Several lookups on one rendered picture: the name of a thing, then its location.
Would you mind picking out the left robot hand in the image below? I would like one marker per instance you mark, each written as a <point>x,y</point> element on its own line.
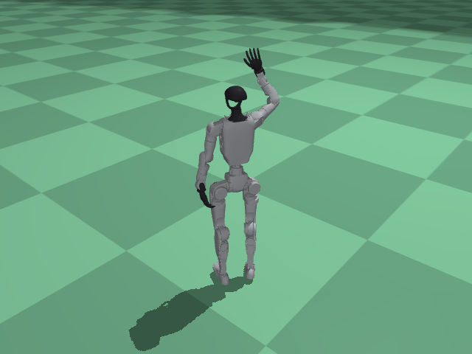
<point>203,195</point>

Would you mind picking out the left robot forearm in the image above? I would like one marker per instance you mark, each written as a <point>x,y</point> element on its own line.
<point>202,170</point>

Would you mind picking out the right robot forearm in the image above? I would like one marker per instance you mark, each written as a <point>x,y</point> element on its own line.
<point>267,88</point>

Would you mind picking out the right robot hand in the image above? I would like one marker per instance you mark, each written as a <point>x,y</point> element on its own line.
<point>255,64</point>

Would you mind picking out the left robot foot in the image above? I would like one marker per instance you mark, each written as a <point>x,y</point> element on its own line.
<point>223,278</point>

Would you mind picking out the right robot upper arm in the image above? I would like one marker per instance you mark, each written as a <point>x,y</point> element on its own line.
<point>262,114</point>

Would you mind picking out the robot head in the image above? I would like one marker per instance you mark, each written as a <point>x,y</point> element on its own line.
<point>236,94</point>

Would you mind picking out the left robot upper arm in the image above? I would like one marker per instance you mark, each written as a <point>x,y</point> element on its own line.
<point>213,130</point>

